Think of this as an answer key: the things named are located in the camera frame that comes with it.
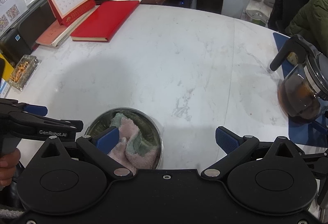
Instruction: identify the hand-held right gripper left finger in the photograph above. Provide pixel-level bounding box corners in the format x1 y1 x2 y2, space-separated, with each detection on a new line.
38 127 134 179

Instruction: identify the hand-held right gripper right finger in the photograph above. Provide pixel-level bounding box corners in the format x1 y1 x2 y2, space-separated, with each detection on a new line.
201 126 305 180

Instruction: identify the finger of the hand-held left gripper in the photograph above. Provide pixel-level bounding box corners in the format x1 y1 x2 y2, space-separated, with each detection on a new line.
8 111 84 141
14 102 48 115

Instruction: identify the pink and green cloth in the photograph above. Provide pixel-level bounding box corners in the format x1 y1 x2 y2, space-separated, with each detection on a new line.
107 112 159 176

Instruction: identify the steel bowl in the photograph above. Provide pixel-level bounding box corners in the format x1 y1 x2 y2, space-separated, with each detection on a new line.
84 107 164 170

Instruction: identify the person's left hand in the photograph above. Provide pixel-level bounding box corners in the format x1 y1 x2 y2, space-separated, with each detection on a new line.
0 148 21 190

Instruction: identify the blue white card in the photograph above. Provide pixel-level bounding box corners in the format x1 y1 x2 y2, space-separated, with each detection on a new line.
0 79 12 98

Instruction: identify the glass ashtray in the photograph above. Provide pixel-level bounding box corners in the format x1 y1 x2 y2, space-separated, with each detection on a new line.
7 54 40 92

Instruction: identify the yellow box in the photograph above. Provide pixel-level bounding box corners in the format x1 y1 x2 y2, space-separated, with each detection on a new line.
0 53 14 81

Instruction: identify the black payment terminal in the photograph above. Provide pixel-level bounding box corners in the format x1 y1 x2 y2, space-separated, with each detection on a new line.
0 25 34 60

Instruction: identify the blue mat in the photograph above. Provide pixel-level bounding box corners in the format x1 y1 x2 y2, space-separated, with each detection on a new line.
272 32 328 149

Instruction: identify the pink-covered book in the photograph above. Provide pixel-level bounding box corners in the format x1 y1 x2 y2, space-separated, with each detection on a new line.
35 5 99 48

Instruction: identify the black case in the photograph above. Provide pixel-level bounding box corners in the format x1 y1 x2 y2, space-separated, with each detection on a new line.
15 0 58 50

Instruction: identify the person's dark fleece-trimmed jacket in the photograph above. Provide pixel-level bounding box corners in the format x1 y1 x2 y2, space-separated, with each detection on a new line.
0 185 26 224

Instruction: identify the red notebook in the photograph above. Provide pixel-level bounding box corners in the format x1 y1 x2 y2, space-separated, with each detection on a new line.
70 0 140 42

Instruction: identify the white green box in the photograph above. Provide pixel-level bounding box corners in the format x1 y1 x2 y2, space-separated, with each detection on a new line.
241 1 272 27

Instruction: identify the glass teapot black handle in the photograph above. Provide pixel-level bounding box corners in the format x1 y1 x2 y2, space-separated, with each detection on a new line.
270 34 328 123

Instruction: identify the dark metal frame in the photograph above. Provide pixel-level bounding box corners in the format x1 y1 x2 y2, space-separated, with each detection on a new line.
298 151 328 214

